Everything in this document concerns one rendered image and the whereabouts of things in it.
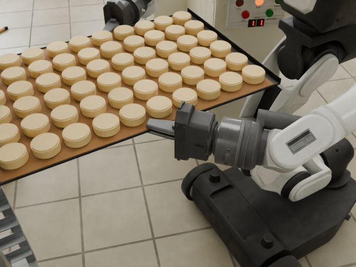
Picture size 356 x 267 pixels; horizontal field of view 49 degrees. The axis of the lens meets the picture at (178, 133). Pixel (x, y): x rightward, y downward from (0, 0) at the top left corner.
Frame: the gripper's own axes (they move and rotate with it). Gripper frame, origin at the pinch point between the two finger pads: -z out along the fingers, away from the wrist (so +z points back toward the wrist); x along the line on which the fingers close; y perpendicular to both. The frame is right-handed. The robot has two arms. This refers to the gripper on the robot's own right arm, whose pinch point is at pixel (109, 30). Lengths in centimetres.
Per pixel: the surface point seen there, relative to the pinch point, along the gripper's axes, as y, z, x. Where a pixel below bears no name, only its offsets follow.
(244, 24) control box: 29, 65, -26
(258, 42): 35, 71, -37
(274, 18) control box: 40, 70, -24
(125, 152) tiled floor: -23, 47, -98
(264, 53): 39, 73, -43
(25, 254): -28, -30, -75
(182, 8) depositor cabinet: -14, 125, -52
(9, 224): -29, -30, -57
